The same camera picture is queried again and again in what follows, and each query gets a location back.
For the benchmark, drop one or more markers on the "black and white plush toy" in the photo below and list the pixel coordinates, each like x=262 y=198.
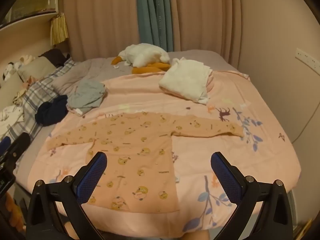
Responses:
x=8 y=71

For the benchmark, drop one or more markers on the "grey garment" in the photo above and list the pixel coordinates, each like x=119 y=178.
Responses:
x=87 y=92

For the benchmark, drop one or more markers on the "pale plush toy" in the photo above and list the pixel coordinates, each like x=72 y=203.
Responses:
x=26 y=59

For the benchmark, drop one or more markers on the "beige patterned cloth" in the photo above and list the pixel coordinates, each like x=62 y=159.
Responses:
x=20 y=97

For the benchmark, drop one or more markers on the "small white cloth piece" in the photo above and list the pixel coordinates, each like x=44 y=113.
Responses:
x=115 y=66

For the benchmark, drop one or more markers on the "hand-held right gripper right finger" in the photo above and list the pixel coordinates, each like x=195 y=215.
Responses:
x=225 y=177

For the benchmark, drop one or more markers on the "white goose plush toy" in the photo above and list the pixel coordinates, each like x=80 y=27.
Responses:
x=142 y=55

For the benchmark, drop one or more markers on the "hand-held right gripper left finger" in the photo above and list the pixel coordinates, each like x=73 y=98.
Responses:
x=92 y=177

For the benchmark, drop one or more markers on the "pink duck-print baby top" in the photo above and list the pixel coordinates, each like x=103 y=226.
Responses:
x=140 y=150

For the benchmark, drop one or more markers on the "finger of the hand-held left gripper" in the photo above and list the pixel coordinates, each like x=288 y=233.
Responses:
x=4 y=143
x=20 y=143

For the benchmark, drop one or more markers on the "white printed garment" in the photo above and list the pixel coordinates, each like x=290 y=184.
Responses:
x=10 y=117

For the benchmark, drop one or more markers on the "dark brown cloth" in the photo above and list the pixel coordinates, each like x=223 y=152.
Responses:
x=53 y=56

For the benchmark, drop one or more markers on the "yellow fringed cloth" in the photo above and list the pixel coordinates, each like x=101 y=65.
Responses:
x=58 y=28

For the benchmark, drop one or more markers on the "dark navy garment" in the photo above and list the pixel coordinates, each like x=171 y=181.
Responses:
x=51 y=110

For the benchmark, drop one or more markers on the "pink folded garment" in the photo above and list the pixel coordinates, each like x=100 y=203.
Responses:
x=210 y=82

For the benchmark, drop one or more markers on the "white wall socket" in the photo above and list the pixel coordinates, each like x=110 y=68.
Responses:
x=307 y=58

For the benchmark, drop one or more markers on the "small pink cloth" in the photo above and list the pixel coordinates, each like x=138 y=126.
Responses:
x=30 y=83

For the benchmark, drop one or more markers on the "teal curtain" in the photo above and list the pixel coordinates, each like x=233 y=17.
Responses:
x=155 y=15

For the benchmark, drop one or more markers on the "pink printed blanket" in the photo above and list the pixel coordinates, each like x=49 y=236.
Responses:
x=262 y=160

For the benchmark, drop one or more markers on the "white curved wall shelf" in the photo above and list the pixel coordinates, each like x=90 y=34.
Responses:
x=27 y=21

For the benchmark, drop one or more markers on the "white folded garment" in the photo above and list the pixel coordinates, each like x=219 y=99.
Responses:
x=185 y=80

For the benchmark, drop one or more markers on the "beige headboard cushion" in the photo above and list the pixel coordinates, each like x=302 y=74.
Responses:
x=37 y=67
x=10 y=85

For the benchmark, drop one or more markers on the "pink curtain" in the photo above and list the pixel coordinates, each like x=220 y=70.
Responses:
x=100 y=17

